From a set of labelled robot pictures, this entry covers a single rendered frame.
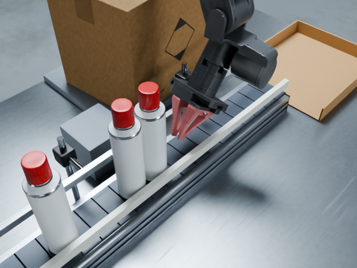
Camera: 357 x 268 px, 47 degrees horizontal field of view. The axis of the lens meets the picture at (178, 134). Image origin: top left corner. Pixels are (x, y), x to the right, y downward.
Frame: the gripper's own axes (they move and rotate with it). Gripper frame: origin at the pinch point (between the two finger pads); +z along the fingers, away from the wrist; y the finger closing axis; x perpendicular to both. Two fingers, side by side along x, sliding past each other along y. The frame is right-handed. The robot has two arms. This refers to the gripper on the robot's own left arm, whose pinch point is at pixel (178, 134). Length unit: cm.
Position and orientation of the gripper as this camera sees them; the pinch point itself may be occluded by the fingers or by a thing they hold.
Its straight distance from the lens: 77.1
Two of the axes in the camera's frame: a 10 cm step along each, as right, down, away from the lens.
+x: 5.3, 0.5, 8.5
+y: 7.2, 4.9, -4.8
